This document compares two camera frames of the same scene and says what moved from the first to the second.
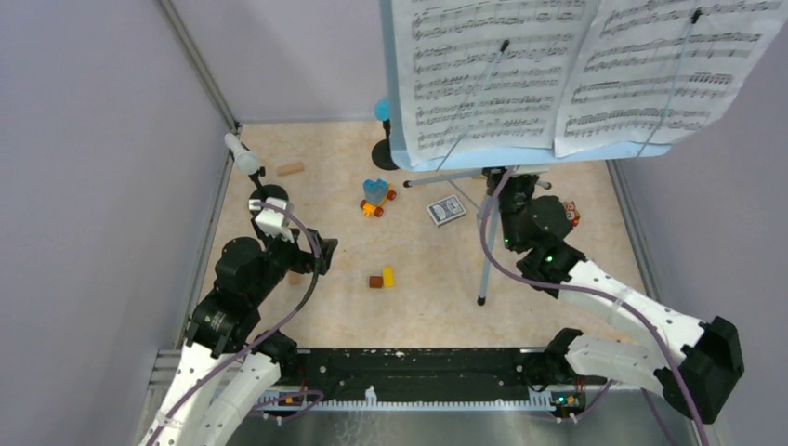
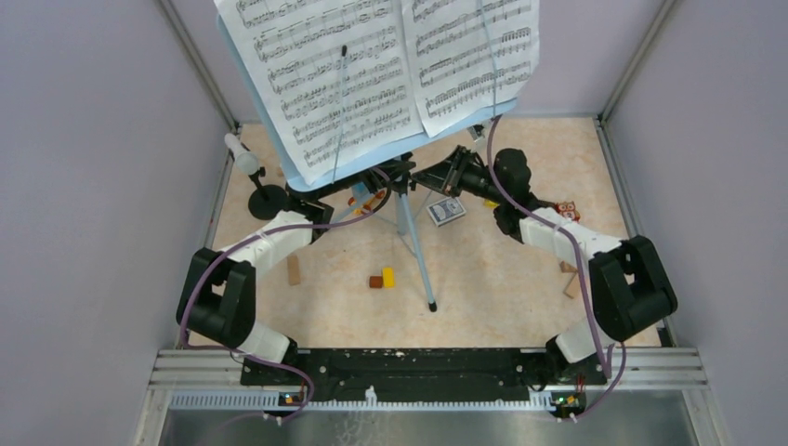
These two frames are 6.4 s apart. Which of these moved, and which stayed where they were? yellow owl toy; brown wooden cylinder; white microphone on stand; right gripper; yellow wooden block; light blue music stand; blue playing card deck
Moved: light blue music stand; right gripper
Stayed: yellow wooden block; yellow owl toy; white microphone on stand; brown wooden cylinder; blue playing card deck
